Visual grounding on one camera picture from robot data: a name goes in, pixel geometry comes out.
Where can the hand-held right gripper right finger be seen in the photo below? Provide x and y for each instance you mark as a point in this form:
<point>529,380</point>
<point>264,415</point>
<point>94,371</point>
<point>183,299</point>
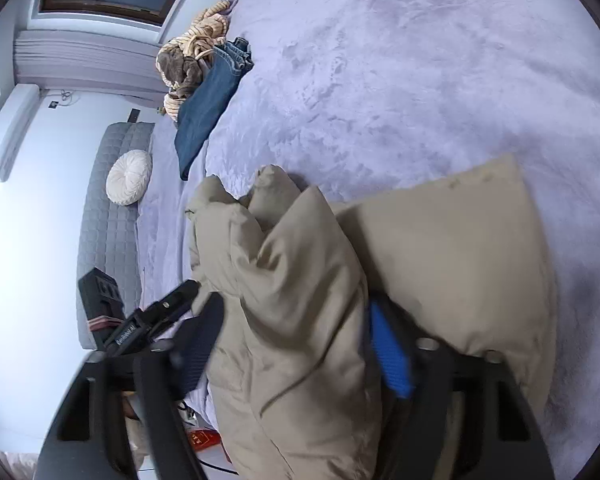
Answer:
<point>390,355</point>

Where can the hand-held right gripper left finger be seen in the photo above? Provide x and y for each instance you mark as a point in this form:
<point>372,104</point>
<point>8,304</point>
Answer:
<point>200,347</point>

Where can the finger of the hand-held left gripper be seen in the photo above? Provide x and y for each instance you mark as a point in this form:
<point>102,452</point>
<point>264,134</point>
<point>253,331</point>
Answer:
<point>172,302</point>

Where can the beige puffer jacket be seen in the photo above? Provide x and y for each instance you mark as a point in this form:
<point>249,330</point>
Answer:
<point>290,285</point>

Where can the grey quilted headboard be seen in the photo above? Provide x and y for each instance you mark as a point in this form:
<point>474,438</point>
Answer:
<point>105,220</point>

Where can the red box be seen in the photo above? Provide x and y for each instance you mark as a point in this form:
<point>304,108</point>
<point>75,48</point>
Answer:
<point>205,441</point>

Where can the white round pillow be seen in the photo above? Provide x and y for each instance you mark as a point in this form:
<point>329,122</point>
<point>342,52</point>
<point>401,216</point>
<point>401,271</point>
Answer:
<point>128,178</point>

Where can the blue jeans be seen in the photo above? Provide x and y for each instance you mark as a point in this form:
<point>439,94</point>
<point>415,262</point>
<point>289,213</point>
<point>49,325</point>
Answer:
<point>200,110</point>

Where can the white air conditioner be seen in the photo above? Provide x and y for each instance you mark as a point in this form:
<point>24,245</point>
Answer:
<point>5,135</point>

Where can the tan and brown fuzzy garment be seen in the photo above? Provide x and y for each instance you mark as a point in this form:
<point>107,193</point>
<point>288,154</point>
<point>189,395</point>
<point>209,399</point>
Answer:
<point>185,67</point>

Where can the lilac plush blanket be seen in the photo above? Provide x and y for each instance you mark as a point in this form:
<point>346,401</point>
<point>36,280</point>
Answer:
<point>405,85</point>

